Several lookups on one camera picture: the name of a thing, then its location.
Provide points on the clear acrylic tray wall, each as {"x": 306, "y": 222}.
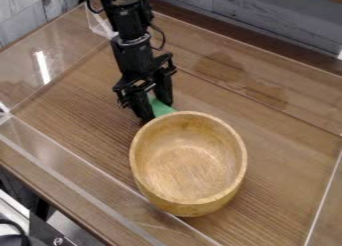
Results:
{"x": 66, "y": 134}

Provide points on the clear acrylic corner bracket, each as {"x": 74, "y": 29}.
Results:
{"x": 100, "y": 25}

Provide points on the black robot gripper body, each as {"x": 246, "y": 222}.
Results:
{"x": 139, "y": 65}

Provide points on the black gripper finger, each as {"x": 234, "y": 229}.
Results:
{"x": 141, "y": 105}
{"x": 163, "y": 88}

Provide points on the green rectangular block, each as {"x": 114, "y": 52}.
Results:
{"x": 159, "y": 108}

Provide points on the black metal frame bracket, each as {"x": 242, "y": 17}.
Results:
{"x": 59, "y": 231}

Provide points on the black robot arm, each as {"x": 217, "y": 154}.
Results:
{"x": 131, "y": 17}

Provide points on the brown wooden bowl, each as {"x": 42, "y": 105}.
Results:
{"x": 189, "y": 163}

